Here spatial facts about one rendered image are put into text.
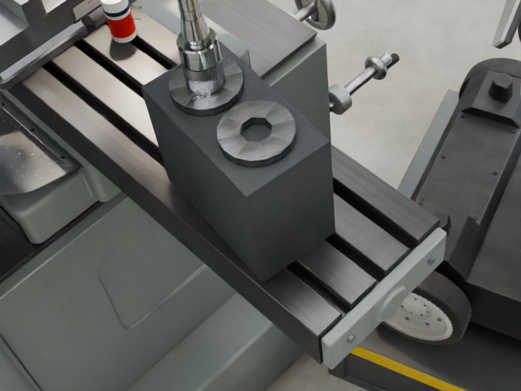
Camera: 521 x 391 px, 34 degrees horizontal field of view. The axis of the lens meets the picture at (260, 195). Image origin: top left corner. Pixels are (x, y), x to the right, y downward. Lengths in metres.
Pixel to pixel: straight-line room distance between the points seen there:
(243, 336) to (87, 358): 0.37
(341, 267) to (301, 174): 0.17
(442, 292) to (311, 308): 0.48
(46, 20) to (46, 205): 0.28
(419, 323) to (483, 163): 0.32
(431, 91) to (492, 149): 0.91
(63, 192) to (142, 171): 0.21
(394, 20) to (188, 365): 1.37
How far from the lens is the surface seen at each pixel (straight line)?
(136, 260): 1.63
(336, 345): 1.07
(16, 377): 1.54
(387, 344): 1.67
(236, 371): 1.92
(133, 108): 1.30
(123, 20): 1.37
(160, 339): 1.86
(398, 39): 2.73
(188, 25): 0.95
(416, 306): 1.59
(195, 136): 0.99
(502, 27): 0.68
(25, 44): 1.39
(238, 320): 1.93
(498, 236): 1.60
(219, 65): 1.00
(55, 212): 1.41
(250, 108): 0.99
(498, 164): 1.67
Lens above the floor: 1.89
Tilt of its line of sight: 54 degrees down
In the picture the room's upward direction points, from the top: 10 degrees counter-clockwise
